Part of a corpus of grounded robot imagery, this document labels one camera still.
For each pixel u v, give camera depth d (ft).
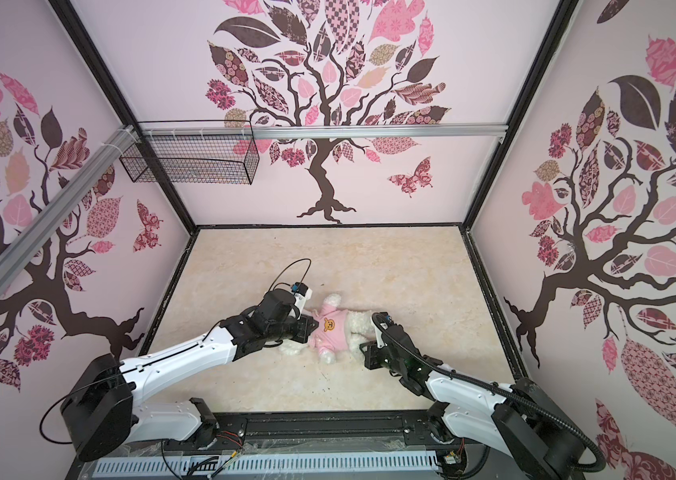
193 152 3.11
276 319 2.08
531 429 1.37
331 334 2.67
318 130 3.07
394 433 2.45
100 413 1.31
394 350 2.21
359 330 2.80
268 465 2.29
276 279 3.53
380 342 2.49
